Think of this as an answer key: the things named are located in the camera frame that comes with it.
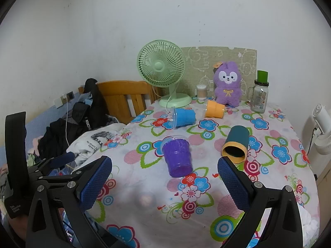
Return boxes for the black jacket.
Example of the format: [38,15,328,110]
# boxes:
[37,78,112,161]

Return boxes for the white clip fan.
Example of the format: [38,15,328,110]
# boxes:
[309,104,331,156]

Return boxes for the blue plastic cup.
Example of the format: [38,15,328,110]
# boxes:
[169,106,196,130]

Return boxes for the white printed shirt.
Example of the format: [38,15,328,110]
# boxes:
[66,122,128,166]

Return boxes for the floral tablecloth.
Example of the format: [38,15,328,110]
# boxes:
[68,99,321,248]

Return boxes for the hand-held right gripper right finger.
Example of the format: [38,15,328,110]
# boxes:
[217,156,303,248]

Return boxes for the patterned beige board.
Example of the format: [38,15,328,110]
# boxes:
[180,46,258,102]

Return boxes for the white charging cable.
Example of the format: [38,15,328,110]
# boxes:
[63,94,70,146]

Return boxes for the purple plush toy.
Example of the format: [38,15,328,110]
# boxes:
[212,61,247,107]

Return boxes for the teal cup with yellow rim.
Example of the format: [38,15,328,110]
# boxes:
[221,125,250,164]

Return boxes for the small toothpick jar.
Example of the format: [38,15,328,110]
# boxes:
[196,84,208,101]

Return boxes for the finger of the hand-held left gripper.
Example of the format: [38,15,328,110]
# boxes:
[27,151,78,184]

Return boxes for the purple plastic cup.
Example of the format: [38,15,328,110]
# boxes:
[161,135,193,178]

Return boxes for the glass jar mug green lid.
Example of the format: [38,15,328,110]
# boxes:
[247,70,270,114]

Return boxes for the orange plastic cup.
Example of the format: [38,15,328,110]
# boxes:
[203,100,225,119]

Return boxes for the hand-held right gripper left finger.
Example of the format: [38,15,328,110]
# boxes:
[25,156,113,248]

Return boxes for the green desk fan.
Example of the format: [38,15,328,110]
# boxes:
[137,40,192,108]

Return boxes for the wall socket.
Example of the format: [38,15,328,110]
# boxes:
[55,91,75,108]

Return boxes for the wooden bed headboard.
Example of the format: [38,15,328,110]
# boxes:
[78,80,162,125]

